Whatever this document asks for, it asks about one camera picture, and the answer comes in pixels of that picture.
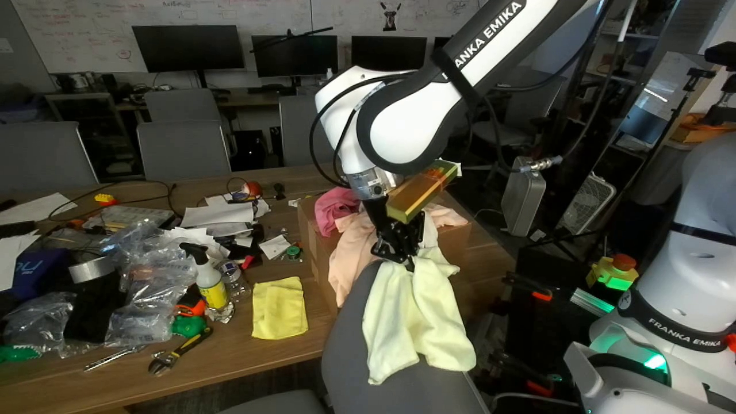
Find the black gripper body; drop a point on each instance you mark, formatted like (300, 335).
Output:
(388, 221)

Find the peach shirt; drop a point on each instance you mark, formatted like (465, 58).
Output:
(349, 254)

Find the light green towel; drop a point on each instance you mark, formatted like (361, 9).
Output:
(415, 324)

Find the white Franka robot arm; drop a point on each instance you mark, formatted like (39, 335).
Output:
(406, 116)

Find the white robot arm green light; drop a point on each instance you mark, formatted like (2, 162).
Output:
(690, 285)

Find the grey office chair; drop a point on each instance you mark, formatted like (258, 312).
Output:
(185, 106)
(43, 157)
(296, 131)
(185, 150)
(346, 361)

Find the pink cloth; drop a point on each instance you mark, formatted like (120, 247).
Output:
(334, 208)

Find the brown cardboard box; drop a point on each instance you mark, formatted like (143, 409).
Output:
(471, 250)

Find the white paper card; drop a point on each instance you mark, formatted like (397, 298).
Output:
(275, 247)

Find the yellow cloth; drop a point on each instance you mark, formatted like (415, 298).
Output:
(280, 307)

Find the small red item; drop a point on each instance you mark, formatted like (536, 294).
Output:
(247, 263)

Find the clear water bottle blue label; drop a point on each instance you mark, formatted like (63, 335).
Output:
(231, 278)

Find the white paper stack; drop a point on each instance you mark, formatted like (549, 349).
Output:
(221, 215)

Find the black computer monitor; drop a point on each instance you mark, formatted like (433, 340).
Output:
(388, 55)
(296, 57)
(188, 48)
(439, 48)

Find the white spray bottle yellow label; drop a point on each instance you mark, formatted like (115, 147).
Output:
(209, 285)

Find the orange plastic piece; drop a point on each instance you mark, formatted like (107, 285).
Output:
(192, 309)

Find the colourful plastic toy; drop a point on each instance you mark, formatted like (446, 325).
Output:
(613, 273)

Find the green plastic toy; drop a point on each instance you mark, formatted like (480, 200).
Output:
(188, 325)

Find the clear plastic bag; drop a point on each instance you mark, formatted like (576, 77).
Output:
(127, 217)
(35, 324)
(152, 292)

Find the yellow orange ball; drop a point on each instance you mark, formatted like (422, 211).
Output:
(105, 200)

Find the blue cloth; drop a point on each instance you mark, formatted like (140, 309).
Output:
(38, 273)

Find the white paper sheet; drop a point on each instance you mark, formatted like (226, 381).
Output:
(13, 257)
(35, 208)

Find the green plastic item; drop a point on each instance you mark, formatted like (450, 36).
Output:
(15, 355)

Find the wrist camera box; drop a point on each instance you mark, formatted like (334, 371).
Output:
(422, 192)

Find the wooden wall desk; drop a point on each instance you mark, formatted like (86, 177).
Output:
(254, 97)

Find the black camera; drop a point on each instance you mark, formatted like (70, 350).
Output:
(724, 55)

